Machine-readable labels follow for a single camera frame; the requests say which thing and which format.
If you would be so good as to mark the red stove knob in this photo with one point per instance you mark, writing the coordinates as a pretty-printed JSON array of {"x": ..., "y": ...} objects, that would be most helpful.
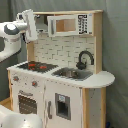
[
  {"x": 15, "y": 78},
  {"x": 34, "y": 84}
]

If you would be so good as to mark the toy oven door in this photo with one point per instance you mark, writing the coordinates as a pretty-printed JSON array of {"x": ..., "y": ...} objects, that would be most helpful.
[{"x": 28, "y": 101}]

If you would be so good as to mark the white toy fridge door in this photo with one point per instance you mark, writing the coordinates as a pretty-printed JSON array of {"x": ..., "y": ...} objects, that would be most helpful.
[{"x": 63, "y": 106}]

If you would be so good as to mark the black toy stovetop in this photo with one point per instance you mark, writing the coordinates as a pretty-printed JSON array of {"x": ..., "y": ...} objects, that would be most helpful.
[{"x": 37, "y": 66}]

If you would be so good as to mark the wooden toy kitchen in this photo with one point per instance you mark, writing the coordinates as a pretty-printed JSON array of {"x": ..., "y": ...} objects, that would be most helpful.
[{"x": 62, "y": 79}]

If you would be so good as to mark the metal toy sink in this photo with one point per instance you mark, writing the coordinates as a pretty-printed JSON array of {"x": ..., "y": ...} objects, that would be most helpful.
[{"x": 73, "y": 74}]

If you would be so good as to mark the black toy faucet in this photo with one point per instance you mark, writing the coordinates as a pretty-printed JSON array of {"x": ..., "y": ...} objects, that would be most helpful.
[{"x": 82, "y": 64}]

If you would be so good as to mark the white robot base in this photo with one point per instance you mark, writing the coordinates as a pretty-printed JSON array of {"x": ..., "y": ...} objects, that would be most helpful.
[{"x": 11, "y": 119}]

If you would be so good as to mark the right red stove knob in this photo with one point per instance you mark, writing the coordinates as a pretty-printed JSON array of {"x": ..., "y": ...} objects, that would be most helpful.
[{"x": 34, "y": 84}]

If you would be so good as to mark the left red stove knob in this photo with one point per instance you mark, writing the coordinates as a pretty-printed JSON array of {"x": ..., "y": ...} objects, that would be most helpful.
[{"x": 15, "y": 78}]

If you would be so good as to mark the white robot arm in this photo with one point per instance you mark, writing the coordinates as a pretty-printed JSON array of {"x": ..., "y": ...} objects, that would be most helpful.
[{"x": 11, "y": 33}]

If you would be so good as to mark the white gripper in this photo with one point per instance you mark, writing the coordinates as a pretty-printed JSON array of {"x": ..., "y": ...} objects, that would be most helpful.
[{"x": 26, "y": 21}]

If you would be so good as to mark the white toy microwave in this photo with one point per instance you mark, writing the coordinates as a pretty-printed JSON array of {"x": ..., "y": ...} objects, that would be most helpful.
[{"x": 70, "y": 25}]

